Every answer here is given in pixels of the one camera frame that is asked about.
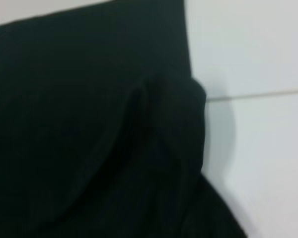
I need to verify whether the black shirt with FREE print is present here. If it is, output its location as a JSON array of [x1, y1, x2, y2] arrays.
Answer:
[[0, 0, 249, 238]]

